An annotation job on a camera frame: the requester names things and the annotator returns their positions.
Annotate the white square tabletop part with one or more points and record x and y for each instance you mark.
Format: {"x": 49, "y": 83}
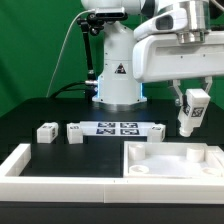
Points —
{"x": 172, "y": 160}

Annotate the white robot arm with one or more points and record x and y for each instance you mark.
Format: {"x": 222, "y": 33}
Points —
{"x": 117, "y": 87}

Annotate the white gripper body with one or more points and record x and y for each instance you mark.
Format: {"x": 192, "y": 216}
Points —
{"x": 162, "y": 58}

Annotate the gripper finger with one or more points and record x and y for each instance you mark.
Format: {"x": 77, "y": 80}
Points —
{"x": 207, "y": 85}
{"x": 178, "y": 93}

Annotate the grey camera on stand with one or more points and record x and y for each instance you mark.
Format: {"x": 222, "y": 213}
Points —
{"x": 111, "y": 14}

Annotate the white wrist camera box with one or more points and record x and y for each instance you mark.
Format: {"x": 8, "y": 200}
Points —
{"x": 168, "y": 22}

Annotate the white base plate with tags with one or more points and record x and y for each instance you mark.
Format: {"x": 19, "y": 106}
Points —
{"x": 100, "y": 128}

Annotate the white U-shaped obstacle fence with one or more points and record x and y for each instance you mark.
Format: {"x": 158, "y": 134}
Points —
{"x": 15, "y": 187}

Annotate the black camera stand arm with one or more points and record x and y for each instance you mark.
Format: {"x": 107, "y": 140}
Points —
{"x": 88, "y": 46}

